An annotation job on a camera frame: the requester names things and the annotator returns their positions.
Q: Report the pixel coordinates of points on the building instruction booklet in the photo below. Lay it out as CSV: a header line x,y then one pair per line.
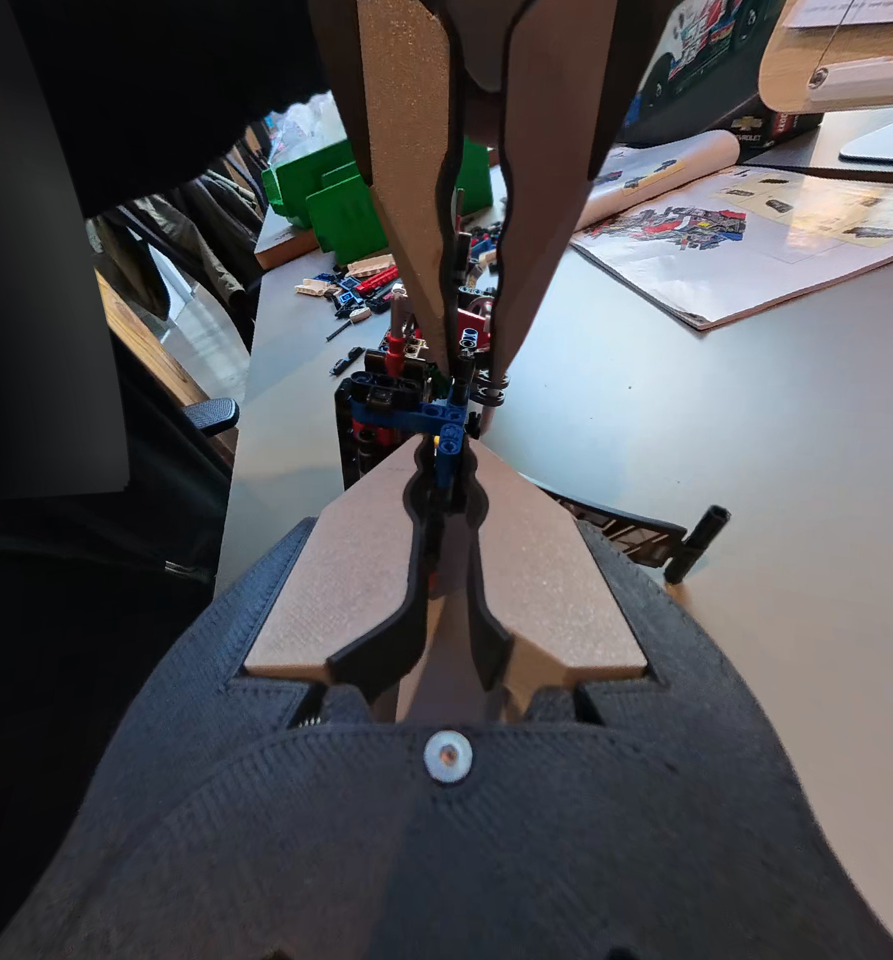
x,y
754,240

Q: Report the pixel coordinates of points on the grey desk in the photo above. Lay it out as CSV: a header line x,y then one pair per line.
x,y
716,420

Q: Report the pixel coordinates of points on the black chair armrest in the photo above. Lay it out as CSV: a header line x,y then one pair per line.
x,y
210,415

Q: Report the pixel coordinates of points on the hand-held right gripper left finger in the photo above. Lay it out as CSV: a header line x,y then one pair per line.
x,y
341,592

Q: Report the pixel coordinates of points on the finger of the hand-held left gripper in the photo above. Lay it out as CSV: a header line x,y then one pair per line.
x,y
559,112
409,112

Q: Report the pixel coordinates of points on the long black stickered panel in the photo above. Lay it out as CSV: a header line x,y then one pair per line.
x,y
626,536

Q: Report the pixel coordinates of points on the black toy axle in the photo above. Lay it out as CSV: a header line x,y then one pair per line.
x,y
339,331

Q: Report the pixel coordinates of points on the pile of loose toy pieces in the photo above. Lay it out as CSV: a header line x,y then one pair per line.
x,y
371,289

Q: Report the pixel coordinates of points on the white sign stand base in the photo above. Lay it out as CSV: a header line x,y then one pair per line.
x,y
889,142

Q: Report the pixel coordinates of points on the person's left forearm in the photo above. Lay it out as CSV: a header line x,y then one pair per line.
x,y
154,90

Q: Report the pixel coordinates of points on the wooden board instruction sign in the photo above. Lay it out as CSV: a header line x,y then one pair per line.
x,y
851,67

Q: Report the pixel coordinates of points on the toy car set box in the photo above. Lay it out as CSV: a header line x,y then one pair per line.
x,y
709,67

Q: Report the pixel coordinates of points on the green storage bin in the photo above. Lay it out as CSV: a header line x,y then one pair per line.
x,y
334,202

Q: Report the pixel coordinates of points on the beige toy beam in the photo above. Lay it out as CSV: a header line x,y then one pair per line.
x,y
315,287
371,267

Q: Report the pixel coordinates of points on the black toy piece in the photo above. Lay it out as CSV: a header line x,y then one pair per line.
x,y
347,361

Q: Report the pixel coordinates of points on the toy brick car chassis model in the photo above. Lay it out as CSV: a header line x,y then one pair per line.
x,y
394,405

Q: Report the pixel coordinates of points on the clear plastic bag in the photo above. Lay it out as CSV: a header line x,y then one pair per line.
x,y
296,124

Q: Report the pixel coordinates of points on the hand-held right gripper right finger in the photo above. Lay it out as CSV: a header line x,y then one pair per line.
x,y
559,592

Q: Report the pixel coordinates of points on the person's black jacket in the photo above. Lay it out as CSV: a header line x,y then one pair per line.
x,y
79,712

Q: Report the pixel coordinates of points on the dark hanging coat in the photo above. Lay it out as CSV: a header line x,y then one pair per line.
x,y
199,225

